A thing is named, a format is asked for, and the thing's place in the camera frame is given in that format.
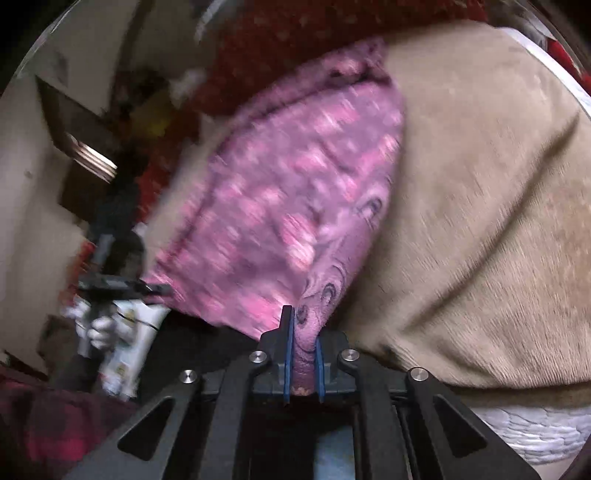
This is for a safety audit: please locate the purple floral garment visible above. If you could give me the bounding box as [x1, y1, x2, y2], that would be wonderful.
[141, 37, 409, 398]

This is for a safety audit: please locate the white cartoon print cloth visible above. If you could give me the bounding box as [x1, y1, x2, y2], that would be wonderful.
[62, 295, 174, 400]

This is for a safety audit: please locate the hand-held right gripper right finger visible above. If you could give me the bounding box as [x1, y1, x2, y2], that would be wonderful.
[315, 329, 541, 480]

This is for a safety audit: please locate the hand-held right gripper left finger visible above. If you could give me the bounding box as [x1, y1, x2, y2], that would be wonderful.
[62, 305, 296, 480]

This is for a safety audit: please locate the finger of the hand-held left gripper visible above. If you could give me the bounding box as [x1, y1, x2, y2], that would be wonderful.
[131, 282, 172, 298]

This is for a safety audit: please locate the light blue printed cloth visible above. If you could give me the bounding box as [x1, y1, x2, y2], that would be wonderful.
[314, 429, 358, 480]

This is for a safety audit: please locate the person's left hand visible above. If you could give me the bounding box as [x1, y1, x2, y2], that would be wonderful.
[87, 316, 123, 352]

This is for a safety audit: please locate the yellow box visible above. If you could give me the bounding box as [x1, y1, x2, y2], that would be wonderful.
[129, 90, 176, 139]

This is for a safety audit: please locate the red plaid cloth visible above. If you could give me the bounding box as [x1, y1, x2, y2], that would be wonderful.
[0, 360, 139, 480]

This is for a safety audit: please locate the red patterned pillow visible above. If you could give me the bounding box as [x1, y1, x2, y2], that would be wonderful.
[139, 0, 490, 195]

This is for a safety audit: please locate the white plastic bag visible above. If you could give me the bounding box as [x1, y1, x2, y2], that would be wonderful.
[168, 67, 208, 104]

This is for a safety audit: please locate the chrome metal frame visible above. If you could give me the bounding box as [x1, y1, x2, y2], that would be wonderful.
[65, 131, 118, 183]

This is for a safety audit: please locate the tan fleece blanket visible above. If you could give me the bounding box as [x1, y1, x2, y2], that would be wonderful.
[139, 21, 591, 409]

